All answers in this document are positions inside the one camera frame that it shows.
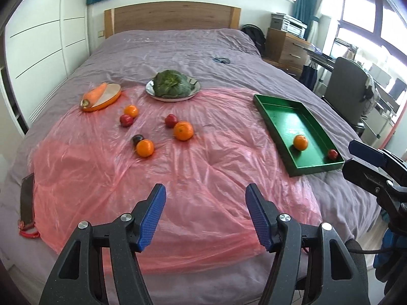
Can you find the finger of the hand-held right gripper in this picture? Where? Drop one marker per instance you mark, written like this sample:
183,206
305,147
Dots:
365,154
365,174

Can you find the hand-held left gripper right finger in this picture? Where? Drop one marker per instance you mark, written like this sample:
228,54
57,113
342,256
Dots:
259,217

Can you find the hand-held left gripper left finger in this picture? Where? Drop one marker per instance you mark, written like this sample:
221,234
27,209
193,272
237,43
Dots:
152,217

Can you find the red plum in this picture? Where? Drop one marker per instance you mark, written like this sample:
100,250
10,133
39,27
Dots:
171,120
333,154
126,120

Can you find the orange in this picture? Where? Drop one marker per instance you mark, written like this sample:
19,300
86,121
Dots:
300,142
183,131
131,111
145,148

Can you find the green rectangular tray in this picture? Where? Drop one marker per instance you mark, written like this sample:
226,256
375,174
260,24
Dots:
295,127

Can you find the dark purple plum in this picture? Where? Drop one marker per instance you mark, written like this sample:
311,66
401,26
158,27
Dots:
137,138

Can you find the grey white garment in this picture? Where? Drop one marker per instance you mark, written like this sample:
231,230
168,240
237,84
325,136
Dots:
372,90

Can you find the pink plastic sheet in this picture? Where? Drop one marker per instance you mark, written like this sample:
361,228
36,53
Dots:
197,171

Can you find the grey chair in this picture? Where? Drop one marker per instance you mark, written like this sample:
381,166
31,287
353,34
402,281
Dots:
345,89

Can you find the navy bag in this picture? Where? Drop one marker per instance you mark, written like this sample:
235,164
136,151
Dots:
310,76

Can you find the cluttered desk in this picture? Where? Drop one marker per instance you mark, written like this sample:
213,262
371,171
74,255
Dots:
321,56

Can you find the dark smartphone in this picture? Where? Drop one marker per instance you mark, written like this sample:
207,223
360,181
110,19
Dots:
27,198

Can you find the orange oval plate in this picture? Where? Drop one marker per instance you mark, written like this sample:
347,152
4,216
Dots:
109,97

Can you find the wooden drawer cabinet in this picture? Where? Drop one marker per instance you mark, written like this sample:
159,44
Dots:
287,50

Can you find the green bok choy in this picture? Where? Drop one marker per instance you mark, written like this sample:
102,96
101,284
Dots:
173,84

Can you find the carrot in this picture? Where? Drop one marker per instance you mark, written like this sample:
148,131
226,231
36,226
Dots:
95,94

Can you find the patterned round plate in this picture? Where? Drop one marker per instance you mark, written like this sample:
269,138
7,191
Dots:
194,87

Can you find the window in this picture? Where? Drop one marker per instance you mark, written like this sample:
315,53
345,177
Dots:
362,12

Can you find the white printer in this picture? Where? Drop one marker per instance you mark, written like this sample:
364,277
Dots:
287,24

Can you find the black backpack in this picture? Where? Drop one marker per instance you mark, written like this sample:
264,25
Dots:
256,39

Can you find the long teal curtain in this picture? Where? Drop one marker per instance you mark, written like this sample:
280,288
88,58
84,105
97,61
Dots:
307,3

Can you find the wooden headboard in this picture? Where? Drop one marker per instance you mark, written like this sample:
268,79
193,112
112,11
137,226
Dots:
171,17

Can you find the white wardrobe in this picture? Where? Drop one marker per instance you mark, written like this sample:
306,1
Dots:
44,38

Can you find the wall socket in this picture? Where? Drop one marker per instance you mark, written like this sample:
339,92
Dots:
101,33

